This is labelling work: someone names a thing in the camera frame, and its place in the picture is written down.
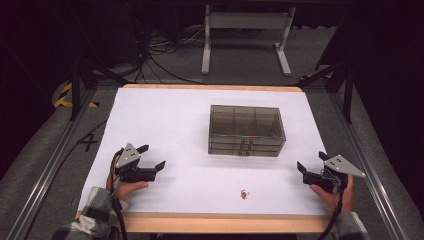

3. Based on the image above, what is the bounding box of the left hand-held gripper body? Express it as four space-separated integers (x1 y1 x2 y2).
114 143 158 183

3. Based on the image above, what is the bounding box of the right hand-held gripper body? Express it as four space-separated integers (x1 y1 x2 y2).
302 154 366 195

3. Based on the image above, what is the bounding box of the smoky transparent drawer box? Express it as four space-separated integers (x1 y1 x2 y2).
207 104 287 158

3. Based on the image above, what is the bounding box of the person's left hand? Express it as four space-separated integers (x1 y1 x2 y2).
105 156 150 202

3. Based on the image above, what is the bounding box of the person's right hand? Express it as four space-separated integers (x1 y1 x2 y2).
309 174 355 214

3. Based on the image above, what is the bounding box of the white table cover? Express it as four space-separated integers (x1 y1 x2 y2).
77 87 331 216

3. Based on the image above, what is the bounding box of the black metal stand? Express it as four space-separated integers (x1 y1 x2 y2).
292 61 356 125
68 56 132 122

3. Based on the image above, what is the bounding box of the wooden table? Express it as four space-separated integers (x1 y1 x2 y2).
75 83 335 234

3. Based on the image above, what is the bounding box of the aluminium rail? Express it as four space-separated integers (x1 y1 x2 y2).
4 88 98 240
328 89 410 240

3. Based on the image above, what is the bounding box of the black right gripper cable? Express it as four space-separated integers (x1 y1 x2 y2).
316 186 346 240

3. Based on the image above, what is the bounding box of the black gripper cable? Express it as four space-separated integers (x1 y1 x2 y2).
316 186 346 240
109 149 129 240

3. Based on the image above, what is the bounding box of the black floor cable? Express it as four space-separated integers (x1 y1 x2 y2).
49 119 109 176

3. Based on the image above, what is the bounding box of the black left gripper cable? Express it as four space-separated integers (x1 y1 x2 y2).
109 149 129 240

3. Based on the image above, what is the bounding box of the bundle of floor cables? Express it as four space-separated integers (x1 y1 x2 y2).
126 18 208 86

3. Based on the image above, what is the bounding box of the white metal stand frame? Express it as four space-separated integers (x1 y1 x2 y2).
200 4 297 77

